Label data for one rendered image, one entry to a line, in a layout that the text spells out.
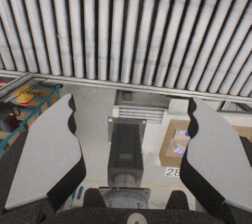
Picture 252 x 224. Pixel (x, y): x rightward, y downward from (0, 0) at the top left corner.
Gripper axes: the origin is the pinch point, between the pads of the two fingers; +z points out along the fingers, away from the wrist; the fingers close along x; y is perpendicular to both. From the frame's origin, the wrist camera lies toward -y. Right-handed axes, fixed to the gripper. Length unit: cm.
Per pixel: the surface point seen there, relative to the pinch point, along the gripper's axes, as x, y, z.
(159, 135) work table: 23, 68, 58
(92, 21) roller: -17, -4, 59
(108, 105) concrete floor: -25, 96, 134
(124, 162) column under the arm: -1, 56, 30
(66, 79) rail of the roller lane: -36, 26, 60
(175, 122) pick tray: 30, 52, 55
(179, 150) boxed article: 38, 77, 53
